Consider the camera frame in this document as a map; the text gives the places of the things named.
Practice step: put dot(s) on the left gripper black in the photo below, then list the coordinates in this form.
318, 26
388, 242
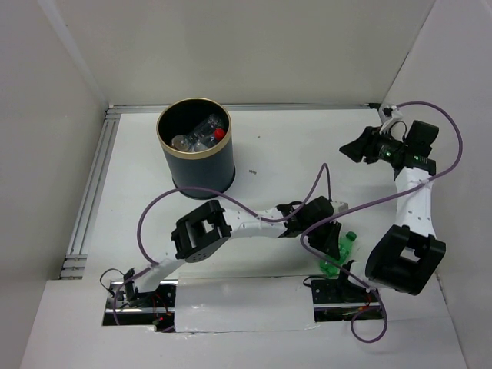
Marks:
327, 244

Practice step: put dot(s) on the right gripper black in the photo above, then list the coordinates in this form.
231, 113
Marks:
357, 149

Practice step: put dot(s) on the clear bottle red label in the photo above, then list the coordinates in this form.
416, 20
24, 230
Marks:
208, 133

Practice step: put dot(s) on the clear jar silver lid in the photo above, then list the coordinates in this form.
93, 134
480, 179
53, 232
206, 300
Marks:
182, 143

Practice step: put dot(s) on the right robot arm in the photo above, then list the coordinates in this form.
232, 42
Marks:
409, 253

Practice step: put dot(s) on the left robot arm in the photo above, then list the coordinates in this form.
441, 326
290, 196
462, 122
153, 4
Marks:
203, 231

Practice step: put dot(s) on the dark bin with gold rim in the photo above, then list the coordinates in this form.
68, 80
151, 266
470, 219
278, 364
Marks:
213, 168

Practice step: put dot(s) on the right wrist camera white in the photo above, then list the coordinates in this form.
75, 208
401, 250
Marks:
389, 115

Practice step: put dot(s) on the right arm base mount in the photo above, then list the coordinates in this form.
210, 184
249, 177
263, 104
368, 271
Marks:
338, 300

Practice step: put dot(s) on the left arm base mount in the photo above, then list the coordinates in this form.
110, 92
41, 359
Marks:
154, 309

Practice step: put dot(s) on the aluminium frame rail back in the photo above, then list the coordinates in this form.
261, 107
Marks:
129, 109

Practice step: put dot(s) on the aluminium frame rail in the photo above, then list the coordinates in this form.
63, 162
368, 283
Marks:
129, 109
79, 245

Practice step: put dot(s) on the aluminium frame rail left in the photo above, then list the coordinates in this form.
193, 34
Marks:
79, 245

